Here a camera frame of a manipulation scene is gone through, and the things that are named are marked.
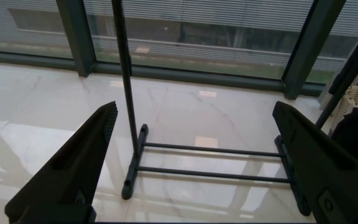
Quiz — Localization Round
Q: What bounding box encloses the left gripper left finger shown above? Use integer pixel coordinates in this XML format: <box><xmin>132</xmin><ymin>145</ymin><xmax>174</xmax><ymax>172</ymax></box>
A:
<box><xmin>4</xmin><ymin>101</ymin><xmax>119</xmax><ymax>224</ymax></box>

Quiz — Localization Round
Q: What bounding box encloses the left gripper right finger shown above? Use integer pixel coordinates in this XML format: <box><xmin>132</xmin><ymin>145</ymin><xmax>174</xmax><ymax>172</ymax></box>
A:
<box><xmin>272</xmin><ymin>101</ymin><xmax>358</xmax><ymax>224</ymax></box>

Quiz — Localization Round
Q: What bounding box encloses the black clothes rack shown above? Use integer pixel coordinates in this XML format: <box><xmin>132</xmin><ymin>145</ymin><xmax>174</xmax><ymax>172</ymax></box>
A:
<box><xmin>110</xmin><ymin>0</ymin><xmax>358</xmax><ymax>217</ymax></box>

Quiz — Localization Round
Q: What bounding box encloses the black garment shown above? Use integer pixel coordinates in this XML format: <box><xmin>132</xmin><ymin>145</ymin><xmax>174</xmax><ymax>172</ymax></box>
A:
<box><xmin>331</xmin><ymin>107</ymin><xmax>358</xmax><ymax>169</ymax></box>

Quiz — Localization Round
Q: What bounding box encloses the window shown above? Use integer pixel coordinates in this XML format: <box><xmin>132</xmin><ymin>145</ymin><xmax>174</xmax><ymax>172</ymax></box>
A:
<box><xmin>0</xmin><ymin>0</ymin><xmax>358</xmax><ymax>100</ymax></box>

